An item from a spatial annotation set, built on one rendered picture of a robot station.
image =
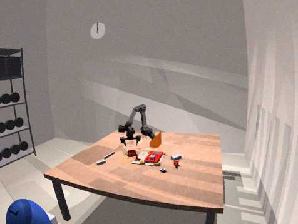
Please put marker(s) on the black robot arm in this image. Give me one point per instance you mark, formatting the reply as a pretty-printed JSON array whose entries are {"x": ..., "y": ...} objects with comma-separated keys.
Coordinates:
[{"x": 145, "y": 130}]

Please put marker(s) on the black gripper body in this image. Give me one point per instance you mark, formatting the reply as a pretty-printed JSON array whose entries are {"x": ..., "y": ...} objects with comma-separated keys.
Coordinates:
[{"x": 129, "y": 137}]

